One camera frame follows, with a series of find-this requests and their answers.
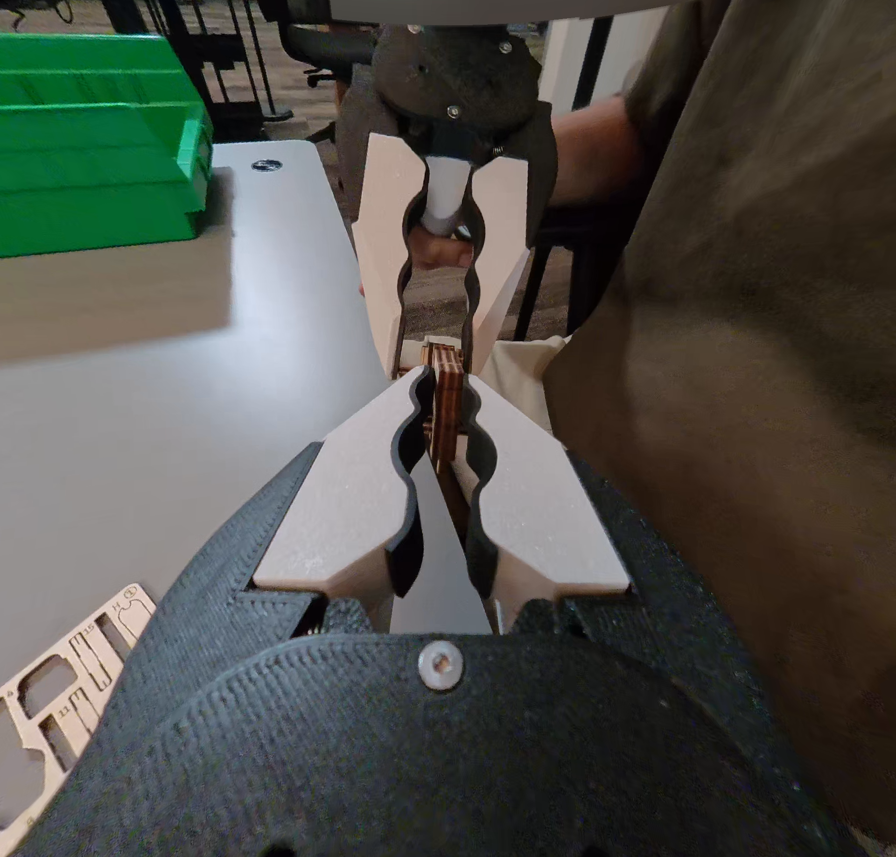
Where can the white panel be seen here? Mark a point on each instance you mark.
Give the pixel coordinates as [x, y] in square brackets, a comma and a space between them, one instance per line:
[567, 59]

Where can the person's right forearm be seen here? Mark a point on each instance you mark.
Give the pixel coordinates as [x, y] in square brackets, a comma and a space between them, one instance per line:
[595, 150]

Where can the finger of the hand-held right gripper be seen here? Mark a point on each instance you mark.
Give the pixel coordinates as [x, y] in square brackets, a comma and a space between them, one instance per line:
[381, 234]
[504, 241]

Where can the person's right hand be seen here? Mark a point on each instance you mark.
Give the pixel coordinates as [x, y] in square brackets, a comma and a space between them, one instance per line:
[441, 251]

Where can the black office chair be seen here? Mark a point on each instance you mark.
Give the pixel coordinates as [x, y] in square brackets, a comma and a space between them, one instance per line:
[315, 38]

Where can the person in olive shirt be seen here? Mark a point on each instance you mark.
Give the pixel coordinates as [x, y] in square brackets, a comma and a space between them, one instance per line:
[749, 381]

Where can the green plastic storage bin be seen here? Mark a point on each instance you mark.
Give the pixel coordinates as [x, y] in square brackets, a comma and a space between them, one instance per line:
[91, 164]

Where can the black metal stand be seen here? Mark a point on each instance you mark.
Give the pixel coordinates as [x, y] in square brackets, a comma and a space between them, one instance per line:
[588, 262]

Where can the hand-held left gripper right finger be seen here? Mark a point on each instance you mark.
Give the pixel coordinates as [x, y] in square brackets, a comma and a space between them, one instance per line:
[542, 514]

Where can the laser-cut wooden puzzle sheet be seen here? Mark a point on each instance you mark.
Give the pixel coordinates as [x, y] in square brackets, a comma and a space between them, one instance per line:
[63, 675]

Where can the grey desk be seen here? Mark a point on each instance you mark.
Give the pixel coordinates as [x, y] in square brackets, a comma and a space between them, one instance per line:
[175, 409]

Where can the layered wooden puzzle piece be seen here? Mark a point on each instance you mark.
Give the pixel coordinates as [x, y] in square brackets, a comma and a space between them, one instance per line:
[446, 409]

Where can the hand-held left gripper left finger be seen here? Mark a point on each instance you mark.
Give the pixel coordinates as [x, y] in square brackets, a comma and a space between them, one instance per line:
[336, 507]

